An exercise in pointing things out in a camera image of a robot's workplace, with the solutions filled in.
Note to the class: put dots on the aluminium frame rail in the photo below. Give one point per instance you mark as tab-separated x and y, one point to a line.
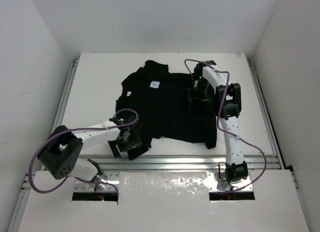
167	189

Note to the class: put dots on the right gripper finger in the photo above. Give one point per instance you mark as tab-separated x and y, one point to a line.
189	92
202	100

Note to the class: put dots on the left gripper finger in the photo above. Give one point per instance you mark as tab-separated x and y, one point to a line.
116	147
136	152

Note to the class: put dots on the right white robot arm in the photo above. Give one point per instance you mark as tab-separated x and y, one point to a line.
211	87

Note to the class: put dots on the black t-shirt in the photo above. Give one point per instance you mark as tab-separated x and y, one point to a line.
161	102

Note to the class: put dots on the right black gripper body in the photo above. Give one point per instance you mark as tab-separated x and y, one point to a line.
200	91

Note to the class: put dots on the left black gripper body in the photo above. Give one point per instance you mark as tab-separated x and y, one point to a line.
130	147

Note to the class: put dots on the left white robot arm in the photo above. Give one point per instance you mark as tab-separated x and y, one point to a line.
61	155

